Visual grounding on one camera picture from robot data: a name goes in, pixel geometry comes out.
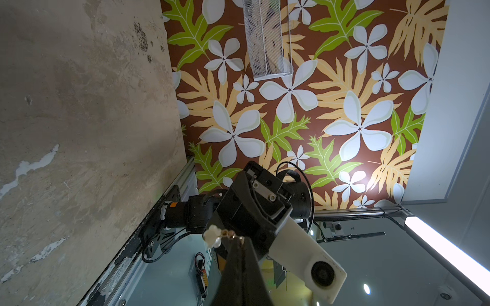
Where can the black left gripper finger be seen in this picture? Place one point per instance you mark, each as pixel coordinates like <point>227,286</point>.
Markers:
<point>242,283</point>

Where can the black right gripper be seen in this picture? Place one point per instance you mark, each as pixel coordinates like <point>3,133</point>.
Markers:
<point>258,204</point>

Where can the pearl flower earring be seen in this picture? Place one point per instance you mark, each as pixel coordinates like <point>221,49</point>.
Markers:
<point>213,236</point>

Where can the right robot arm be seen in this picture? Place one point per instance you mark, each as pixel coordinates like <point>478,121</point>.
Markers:
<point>256,205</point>

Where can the white mesh basket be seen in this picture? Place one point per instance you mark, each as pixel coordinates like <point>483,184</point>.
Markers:
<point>267,27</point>

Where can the ceiling strip light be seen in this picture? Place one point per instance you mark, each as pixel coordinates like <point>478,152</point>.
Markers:
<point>462,266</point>

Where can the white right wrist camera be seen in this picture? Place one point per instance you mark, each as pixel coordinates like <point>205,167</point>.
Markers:
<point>296,250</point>

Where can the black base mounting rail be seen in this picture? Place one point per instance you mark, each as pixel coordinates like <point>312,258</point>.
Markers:
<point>149,237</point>

